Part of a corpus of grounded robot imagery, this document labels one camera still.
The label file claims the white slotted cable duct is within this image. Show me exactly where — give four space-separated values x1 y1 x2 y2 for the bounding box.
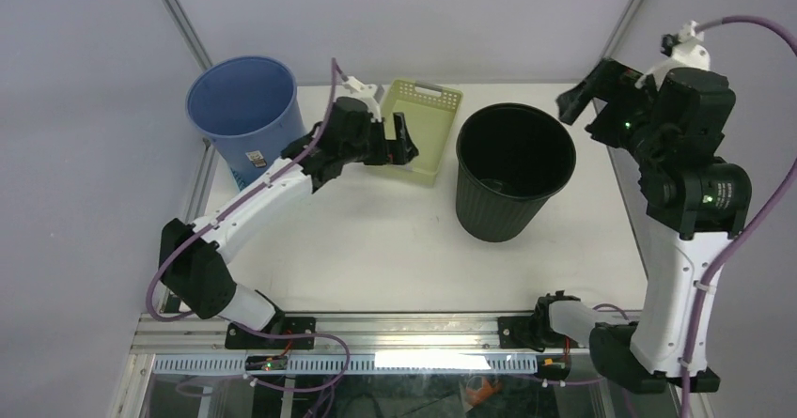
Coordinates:
152 349 538 376

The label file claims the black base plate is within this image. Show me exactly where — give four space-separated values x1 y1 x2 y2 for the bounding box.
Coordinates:
224 317 318 350
497 315 564 352

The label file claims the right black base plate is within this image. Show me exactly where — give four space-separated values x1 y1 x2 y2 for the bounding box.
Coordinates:
497 315 564 352

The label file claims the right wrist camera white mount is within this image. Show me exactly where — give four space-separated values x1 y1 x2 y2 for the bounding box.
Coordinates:
645 21 711 87

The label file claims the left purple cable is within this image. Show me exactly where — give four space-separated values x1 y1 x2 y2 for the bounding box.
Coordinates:
144 57 352 394

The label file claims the aluminium front rail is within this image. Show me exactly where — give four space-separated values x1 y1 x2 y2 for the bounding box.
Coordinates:
131 312 649 357

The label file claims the yellow-green perforated basket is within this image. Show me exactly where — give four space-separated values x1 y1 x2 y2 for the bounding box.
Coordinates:
371 78 463 187

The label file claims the orange object under table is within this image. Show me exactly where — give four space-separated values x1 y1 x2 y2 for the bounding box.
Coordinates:
464 376 502 407

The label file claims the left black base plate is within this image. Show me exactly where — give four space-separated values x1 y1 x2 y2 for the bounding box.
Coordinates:
224 317 318 350

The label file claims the light blue perforated basket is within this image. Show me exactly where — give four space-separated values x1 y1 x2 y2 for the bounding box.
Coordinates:
229 168 249 191

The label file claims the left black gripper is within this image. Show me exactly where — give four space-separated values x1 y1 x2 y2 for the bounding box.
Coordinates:
341 113 417 166

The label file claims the large black plastic bucket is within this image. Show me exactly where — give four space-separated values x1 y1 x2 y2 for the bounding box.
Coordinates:
455 102 576 242

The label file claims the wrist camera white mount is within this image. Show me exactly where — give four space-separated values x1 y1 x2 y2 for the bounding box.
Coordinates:
342 76 384 122
645 21 711 87

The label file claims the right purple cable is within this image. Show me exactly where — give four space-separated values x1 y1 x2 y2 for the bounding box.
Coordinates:
679 15 797 418

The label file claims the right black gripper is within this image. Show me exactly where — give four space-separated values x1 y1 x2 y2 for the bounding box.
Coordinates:
554 54 663 163

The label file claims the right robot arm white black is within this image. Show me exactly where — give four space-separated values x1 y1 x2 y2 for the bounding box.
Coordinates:
526 58 752 395

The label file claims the large blue plastic bucket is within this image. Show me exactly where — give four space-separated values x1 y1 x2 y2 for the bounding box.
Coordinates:
185 55 306 184

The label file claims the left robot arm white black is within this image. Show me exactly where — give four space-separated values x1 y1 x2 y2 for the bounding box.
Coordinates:
153 97 419 348

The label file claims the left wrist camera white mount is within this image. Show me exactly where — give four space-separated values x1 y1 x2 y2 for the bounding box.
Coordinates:
342 76 384 122

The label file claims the purple cable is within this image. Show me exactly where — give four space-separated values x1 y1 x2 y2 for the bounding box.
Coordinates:
144 57 352 394
679 15 797 418

